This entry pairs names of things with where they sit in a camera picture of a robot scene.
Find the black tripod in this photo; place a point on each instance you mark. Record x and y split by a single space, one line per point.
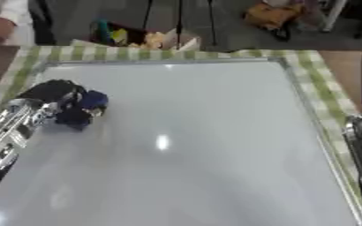
179 20

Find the orange bag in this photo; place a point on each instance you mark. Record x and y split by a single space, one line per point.
271 14

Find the person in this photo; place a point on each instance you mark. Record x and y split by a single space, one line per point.
24 20

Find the black bag with colourful items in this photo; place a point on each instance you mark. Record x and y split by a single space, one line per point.
112 33

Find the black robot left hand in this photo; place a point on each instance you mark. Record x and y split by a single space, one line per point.
50 89

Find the blue whiteboard brush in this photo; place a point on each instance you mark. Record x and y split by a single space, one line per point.
95 100

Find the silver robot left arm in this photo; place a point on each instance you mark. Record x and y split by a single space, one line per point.
11 126

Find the open cardboard box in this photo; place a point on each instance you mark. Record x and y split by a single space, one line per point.
174 41

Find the white chair leg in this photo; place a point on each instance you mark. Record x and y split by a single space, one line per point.
332 14

